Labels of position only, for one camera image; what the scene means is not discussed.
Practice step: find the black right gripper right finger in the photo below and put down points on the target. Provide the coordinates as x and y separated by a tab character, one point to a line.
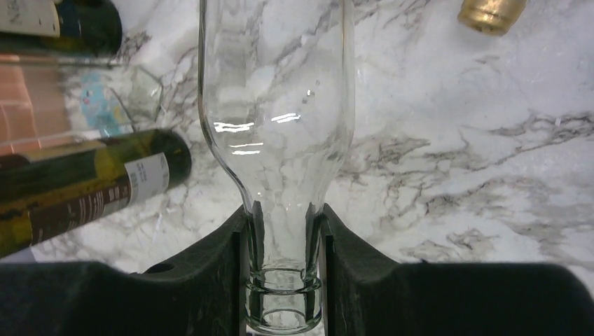
368	293

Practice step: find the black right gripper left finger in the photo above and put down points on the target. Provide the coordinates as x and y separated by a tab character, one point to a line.
195	292

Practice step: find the green bottle silver cap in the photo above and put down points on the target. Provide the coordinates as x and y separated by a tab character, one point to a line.
47	192

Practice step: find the clear glass bottle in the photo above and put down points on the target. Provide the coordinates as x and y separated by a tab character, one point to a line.
139	91
276	96

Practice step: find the green bottle black cap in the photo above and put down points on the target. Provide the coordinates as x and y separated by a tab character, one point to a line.
64	28

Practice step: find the amber bottle gold cap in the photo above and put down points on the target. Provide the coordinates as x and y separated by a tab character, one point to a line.
491	17

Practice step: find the peach plastic desk organizer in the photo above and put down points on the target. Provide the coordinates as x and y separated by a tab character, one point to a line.
33	111

